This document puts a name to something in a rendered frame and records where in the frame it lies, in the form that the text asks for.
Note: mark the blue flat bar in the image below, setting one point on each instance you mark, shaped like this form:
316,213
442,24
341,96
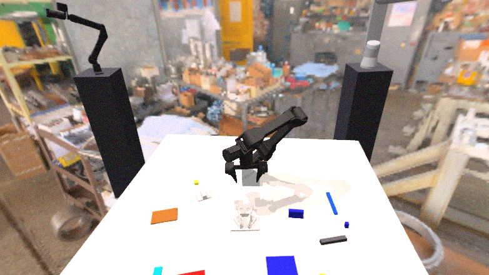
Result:
332,203

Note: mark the cyan flat bar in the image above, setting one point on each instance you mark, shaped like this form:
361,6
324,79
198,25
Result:
157,270

